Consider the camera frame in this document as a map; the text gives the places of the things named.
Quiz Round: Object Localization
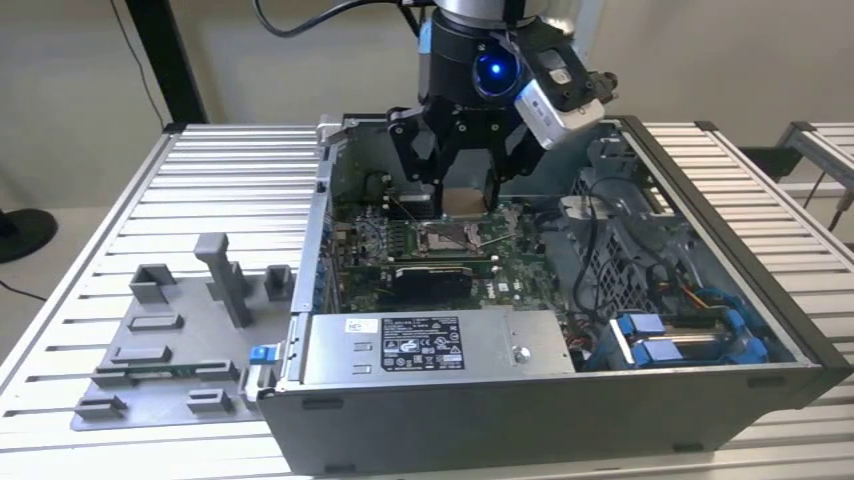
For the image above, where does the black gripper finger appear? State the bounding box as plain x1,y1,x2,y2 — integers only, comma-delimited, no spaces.
483,123,547,210
386,105,448,220

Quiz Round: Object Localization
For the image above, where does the silver square CPU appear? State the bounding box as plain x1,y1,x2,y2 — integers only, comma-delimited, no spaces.
443,186,494,220

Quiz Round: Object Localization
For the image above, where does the CPU socket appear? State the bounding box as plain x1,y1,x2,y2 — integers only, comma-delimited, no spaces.
416,218,483,256

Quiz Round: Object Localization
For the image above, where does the RAM slot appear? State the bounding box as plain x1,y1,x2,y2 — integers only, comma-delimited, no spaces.
342,262,499,276
392,253,500,265

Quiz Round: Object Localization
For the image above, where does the black board heatsink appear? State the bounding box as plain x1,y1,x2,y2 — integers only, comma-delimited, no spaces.
362,171,395,222

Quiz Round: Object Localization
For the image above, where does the green motherboard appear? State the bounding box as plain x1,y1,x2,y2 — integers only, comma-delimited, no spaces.
330,198,570,315

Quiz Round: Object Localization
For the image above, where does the black perforated drive cage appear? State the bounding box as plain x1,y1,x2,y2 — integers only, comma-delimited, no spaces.
571,167,677,322

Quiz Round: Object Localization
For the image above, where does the black graphics card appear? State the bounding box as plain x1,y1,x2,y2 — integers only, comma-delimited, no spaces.
388,264,478,303

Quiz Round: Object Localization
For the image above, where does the blue disk carrier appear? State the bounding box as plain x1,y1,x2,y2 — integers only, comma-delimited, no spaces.
609,305,750,347
629,333,770,372

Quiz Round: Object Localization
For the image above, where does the black power supply label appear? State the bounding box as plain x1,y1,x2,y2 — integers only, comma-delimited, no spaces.
378,313,470,372

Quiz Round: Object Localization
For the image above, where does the silver power supply unit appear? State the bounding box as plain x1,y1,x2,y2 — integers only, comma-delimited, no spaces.
291,309,579,387

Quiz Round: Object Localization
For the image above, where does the metal slat side table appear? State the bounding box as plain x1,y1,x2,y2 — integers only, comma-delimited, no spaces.
777,119,854,202

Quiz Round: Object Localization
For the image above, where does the grey parts rack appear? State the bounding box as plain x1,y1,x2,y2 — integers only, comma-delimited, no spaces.
68,232,299,431

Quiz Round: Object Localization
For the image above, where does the open dark grey PC case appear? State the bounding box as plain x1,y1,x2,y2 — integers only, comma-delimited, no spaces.
256,113,854,476

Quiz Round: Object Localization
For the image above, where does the round black stand base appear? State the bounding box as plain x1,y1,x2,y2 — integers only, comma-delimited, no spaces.
0,208,59,264

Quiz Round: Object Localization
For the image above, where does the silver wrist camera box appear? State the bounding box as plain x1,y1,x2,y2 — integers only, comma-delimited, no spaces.
511,45,619,152

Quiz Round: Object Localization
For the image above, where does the thin wire locking lever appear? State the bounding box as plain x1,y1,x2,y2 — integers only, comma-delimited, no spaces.
388,194,422,221

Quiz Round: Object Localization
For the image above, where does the silver metal bracket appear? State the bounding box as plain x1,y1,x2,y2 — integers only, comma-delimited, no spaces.
558,195,613,222

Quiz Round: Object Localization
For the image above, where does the black camera cable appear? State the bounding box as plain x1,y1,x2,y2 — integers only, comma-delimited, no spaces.
251,0,436,39

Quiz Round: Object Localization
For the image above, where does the black table bracket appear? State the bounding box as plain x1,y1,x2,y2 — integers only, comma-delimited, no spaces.
735,145,803,182

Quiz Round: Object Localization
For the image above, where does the black upright frame post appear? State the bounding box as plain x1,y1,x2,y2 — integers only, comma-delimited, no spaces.
124,0,210,126

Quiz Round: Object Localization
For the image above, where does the silver case handle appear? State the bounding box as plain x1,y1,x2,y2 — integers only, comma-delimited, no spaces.
238,364,276,402

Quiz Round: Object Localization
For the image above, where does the thin black floor cable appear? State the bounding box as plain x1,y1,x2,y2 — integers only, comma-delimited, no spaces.
0,278,49,302

